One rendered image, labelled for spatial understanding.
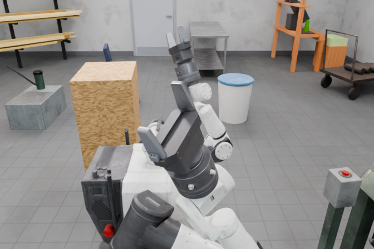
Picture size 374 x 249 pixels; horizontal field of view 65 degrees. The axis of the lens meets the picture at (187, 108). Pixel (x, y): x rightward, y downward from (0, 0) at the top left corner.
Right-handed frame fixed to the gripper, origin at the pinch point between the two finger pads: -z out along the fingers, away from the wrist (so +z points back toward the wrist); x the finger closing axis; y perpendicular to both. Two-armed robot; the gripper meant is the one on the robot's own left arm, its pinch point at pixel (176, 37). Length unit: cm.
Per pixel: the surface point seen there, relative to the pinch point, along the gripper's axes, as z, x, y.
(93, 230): 116, -149, 49
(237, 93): 67, -219, -179
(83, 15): -192, -674, -122
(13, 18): -191, -588, 34
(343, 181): 93, 2, -67
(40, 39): -143, -619, -3
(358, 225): 132, -8, -82
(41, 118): 17, -337, 54
